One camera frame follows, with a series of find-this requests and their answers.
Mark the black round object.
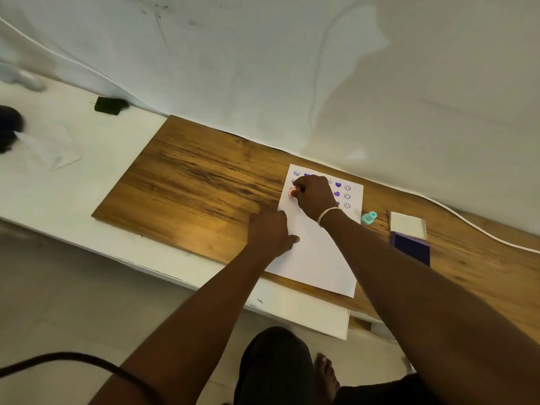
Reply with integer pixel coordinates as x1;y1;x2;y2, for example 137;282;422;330
0;105;25;155

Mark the person's right hand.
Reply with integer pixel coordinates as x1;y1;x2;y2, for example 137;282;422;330
291;174;339;224

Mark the white stamped paper sheet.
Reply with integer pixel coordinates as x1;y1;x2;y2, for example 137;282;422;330
264;163;365;299

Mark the black cable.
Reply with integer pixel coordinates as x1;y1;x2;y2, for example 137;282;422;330
0;352;165;405

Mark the small black object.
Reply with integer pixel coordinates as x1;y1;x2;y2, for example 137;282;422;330
94;96;130;116

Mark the white rounded object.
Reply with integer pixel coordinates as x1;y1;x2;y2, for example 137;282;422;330
0;62;46;92

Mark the person's right forearm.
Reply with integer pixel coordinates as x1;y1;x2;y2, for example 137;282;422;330
320;210;540;405

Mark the clear plastic bag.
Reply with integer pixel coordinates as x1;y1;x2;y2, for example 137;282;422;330
13;124;82;172

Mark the wooden board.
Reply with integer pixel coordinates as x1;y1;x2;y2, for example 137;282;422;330
91;115;540;347

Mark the purple ink pad base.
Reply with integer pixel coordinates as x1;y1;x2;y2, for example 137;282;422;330
390;231;431;267

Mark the white cable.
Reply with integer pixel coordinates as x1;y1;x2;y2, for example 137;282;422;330
0;16;540;254

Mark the white ink pad lid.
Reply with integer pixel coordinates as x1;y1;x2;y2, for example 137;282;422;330
389;211;428;241

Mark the person's left forearm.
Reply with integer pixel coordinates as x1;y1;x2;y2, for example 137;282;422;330
86;244;275;405

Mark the person's left hand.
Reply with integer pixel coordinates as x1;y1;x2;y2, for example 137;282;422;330
246;201;300;260

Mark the white wristband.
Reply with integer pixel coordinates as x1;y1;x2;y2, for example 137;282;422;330
317;206;341;227

